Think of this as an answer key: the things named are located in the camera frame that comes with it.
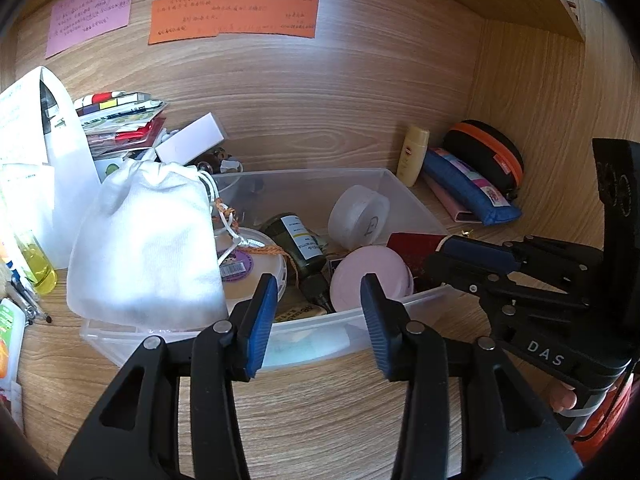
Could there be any black and orange zip case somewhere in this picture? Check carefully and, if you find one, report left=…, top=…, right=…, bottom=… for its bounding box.
left=442, top=120, right=525, bottom=201

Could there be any white round jar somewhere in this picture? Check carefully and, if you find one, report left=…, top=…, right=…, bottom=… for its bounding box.
left=328, top=185, right=391, bottom=251

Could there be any pink wallet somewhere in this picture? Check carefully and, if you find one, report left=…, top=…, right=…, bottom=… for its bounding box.
left=425, top=172, right=483, bottom=223

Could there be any white tube with orange label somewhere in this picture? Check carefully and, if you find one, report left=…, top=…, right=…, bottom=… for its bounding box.
left=0, top=297, right=26, bottom=381

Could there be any stack of cards and packets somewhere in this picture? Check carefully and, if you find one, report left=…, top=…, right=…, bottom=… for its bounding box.
left=74, top=91, right=168, bottom=161

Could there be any cartoon sticker sheet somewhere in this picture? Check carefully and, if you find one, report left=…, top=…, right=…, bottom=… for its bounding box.
left=97, top=157, right=123, bottom=183

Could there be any orange sticky note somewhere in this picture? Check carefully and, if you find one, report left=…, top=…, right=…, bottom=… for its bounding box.
left=148, top=0, right=320, bottom=46

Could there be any clear plastic storage box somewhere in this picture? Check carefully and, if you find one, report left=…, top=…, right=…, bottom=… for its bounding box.
left=80, top=167, right=453, bottom=372

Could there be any wooden desktop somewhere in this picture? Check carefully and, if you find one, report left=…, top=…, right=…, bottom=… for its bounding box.
left=0, top=180, right=616, bottom=480

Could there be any red pouch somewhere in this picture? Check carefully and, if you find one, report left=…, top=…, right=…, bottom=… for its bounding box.
left=386, top=232, right=448, bottom=293

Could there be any small white box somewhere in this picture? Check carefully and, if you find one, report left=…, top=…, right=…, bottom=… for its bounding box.
left=155, top=113, right=225, bottom=167

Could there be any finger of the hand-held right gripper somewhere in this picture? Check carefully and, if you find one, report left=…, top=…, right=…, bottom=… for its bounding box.
left=422, top=252, right=593, bottom=313
left=439, top=235, right=608, bottom=281

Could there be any white folded paper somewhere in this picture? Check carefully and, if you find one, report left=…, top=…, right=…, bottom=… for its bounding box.
left=37, top=66, right=101, bottom=270

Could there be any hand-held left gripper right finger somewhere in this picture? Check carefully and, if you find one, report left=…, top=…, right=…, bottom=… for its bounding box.
left=360, top=273, right=583, bottom=480

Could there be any blue patchwork pencil case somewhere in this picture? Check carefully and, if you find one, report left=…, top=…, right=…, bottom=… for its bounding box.
left=421, top=147, right=523, bottom=225

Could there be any orange braided cord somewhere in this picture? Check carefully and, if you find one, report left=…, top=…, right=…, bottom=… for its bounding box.
left=214, top=199, right=301, bottom=288

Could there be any small yellow bottle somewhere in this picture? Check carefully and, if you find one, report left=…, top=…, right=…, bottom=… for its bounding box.
left=397, top=125, right=431, bottom=187

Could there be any pink round case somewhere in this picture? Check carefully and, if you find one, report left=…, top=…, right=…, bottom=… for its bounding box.
left=330, top=245, right=415, bottom=313

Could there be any ceramic bowl with beads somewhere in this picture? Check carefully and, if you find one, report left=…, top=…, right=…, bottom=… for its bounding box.
left=195, top=147, right=246, bottom=206

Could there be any yellow spray bottle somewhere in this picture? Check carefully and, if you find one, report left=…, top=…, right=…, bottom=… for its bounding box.
left=14, top=230, right=58, bottom=296

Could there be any person's right hand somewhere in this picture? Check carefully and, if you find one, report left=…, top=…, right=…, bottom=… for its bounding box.
left=547, top=377, right=578, bottom=413

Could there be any printed white paper sheet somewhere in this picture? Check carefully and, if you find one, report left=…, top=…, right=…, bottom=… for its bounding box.
left=0, top=80, right=56, bottom=261

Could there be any white drawstring bag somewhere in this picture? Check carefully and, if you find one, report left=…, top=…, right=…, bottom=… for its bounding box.
left=66, top=160, right=236, bottom=332

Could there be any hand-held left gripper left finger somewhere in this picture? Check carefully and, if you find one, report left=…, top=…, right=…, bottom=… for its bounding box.
left=57, top=273, right=278, bottom=480

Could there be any green glass bottle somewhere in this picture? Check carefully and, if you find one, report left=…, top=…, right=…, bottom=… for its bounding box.
left=260, top=212, right=335, bottom=313

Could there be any cream lidded plastic tub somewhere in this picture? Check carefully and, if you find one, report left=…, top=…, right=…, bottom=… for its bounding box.
left=220, top=227, right=291, bottom=313

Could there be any pink sticky note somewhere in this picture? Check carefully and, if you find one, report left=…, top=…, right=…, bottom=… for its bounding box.
left=45, top=0, right=137, bottom=60

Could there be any small brown printed box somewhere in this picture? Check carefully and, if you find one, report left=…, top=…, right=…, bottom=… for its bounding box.
left=274, top=302, right=328, bottom=325

